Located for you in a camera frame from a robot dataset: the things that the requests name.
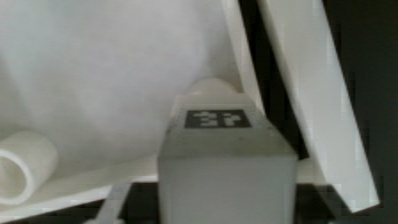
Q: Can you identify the white square tabletop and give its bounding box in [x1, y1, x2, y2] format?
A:
[0, 0, 258, 224]

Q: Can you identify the white table leg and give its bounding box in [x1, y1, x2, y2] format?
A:
[158, 78, 297, 224]

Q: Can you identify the white L-shaped obstacle fixture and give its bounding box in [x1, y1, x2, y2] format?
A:
[258, 0, 380, 212]

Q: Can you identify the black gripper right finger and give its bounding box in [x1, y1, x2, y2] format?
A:
[295, 184, 350, 224]

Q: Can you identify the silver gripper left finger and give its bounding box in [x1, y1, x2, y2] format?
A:
[87, 183, 160, 224]

